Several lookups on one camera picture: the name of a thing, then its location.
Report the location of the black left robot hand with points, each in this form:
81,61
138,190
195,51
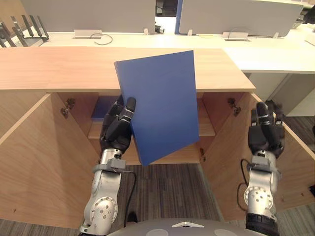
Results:
116,130

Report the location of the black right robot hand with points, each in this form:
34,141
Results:
264,135

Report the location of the blue folder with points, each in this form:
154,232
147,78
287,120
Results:
103,108
160,105

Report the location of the metal door hinge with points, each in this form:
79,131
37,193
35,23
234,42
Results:
235,106
67,108
202,154

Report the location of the wooden cabinet door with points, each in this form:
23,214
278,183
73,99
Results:
37,159
221,177

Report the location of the white office desk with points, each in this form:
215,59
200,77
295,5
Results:
265,56

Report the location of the wooden office cabinet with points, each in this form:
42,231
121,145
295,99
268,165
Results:
61,68

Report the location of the black office chair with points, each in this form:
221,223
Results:
310,16

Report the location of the grey robot torso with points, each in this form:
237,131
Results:
182,228

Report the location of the grey desk partition panel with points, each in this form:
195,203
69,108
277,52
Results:
86,14
241,16

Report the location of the blue divider panel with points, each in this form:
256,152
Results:
178,17

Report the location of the black router with antennas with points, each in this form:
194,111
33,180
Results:
29,34

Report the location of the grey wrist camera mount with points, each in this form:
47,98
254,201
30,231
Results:
261,161
116,164

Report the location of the white partition bracket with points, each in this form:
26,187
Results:
146,31
276,35
189,32

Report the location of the small black camera lens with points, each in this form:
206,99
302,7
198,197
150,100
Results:
160,29

